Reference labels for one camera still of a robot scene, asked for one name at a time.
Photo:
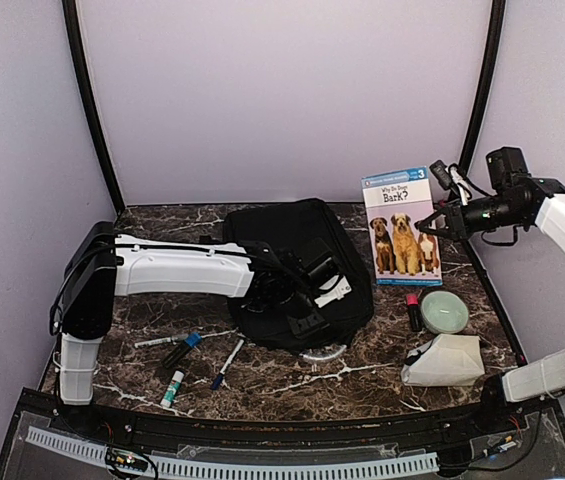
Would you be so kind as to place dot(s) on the black marker blue cap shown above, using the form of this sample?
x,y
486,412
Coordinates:
x,y
181,350

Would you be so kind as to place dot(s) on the black marker pink cap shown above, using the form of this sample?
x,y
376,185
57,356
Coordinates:
x,y
414,312

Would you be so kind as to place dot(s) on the black right corner post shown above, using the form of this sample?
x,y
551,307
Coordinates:
x,y
485,79

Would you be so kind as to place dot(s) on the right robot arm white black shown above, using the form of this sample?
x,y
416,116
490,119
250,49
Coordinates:
x,y
545,376

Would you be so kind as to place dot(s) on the black left corner post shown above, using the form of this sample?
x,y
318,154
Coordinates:
x,y
90,109

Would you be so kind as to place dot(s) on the white paper tissue pack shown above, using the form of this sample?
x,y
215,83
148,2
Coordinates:
x,y
446,361

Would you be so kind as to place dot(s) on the white green glue stick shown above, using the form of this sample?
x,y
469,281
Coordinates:
x,y
172,389

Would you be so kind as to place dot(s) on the white slotted cable duct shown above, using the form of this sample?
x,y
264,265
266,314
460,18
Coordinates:
x,y
130,463

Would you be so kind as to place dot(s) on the black corner post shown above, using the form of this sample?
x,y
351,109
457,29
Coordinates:
x,y
90,109
485,79

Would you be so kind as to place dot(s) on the white pen blue cap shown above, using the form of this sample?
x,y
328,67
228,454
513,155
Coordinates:
x,y
217,382

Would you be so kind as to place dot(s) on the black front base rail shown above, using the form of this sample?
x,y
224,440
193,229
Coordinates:
x,y
445,428

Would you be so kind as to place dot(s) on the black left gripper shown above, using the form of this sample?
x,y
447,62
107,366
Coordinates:
x,y
305,327

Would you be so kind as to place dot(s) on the dog picture book Bark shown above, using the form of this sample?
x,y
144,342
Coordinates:
x,y
394,202

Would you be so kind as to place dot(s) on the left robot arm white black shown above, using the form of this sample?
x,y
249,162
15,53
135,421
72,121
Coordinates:
x,y
108,265

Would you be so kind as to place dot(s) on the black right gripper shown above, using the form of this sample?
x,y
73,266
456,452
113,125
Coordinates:
x,y
458,225

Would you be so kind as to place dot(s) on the black student backpack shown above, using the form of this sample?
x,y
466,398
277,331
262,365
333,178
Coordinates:
x,y
273,234

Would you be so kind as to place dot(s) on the pale green ceramic bowl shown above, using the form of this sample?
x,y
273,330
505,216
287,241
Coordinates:
x,y
444,312

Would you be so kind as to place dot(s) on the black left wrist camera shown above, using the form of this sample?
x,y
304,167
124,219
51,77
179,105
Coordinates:
x,y
322,272

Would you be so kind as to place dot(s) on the thin white pen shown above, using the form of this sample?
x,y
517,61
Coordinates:
x,y
160,341

